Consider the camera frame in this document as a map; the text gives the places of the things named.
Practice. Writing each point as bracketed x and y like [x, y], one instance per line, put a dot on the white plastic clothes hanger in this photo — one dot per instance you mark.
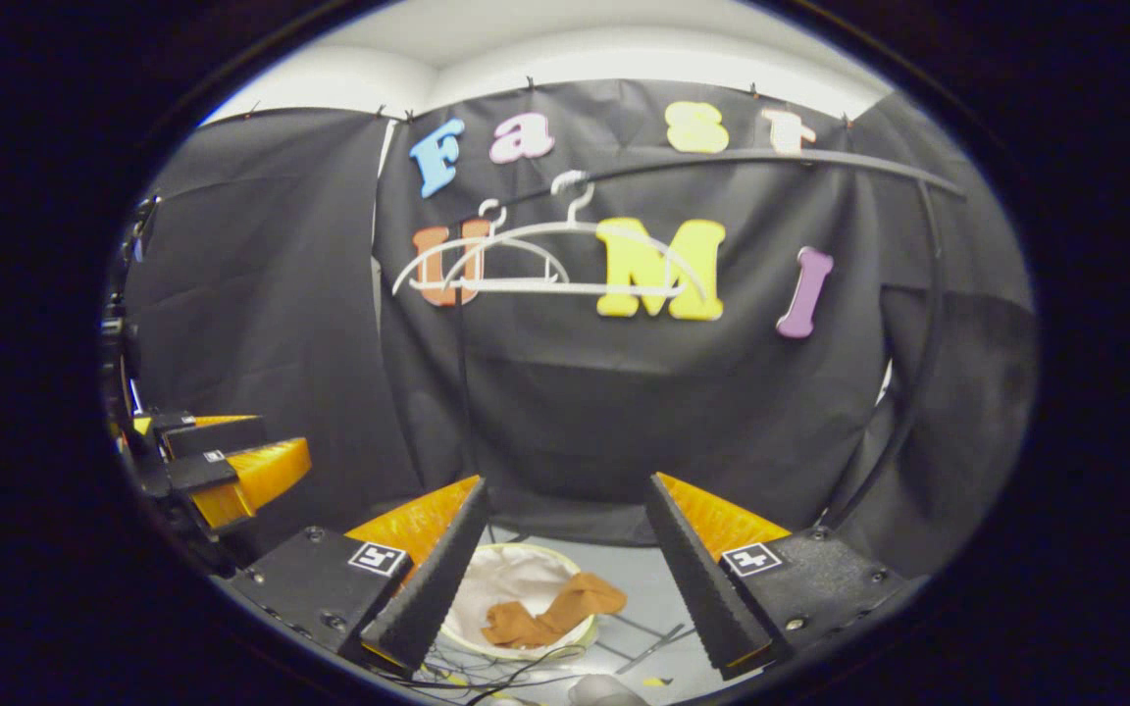
[526, 287]
[491, 211]

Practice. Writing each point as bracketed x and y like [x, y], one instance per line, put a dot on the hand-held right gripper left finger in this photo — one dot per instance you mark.
[437, 579]

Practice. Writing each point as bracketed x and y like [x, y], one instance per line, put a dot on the black clothes rack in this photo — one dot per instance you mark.
[930, 324]

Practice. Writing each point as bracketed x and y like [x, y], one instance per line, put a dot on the white laundry hamper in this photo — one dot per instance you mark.
[506, 579]

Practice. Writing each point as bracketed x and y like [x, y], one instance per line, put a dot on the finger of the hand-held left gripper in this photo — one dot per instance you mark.
[222, 436]
[266, 476]

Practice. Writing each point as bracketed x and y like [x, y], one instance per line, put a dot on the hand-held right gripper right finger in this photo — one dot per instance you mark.
[697, 579]

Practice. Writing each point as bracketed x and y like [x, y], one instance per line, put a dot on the brown jacket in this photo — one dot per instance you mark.
[545, 618]

